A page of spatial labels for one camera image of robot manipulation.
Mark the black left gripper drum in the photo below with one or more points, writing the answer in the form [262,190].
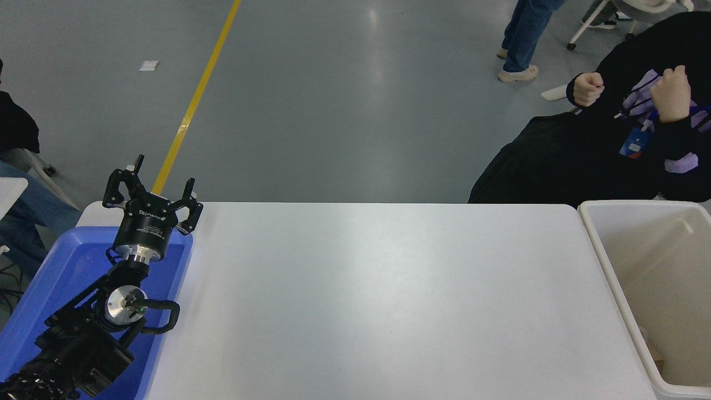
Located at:
[145,225]

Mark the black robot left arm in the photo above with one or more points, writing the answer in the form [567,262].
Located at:
[83,344]

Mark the person's right hand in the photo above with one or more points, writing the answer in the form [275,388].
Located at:
[587,89]

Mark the person's left hand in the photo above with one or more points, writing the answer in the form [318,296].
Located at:
[672,94]

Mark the grey chair leg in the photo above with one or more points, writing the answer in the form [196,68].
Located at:
[41,164]

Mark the blue plastic tray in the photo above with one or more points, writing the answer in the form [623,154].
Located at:
[66,266]

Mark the seated person in jeans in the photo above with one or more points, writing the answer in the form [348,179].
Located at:
[33,205]

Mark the white paper scrap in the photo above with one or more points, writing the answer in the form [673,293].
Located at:
[149,65]

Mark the seated person in black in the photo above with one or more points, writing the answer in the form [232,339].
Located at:
[555,161]

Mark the walking person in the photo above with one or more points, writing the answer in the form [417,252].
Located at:
[525,33]

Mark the white chair base leg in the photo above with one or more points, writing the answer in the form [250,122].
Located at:
[555,93]

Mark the blue red ID badge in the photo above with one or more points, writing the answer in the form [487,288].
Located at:
[633,143]

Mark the large pale plastic bin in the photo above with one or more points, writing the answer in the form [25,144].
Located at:
[666,266]

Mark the white office chair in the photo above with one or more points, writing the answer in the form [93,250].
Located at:
[655,6]

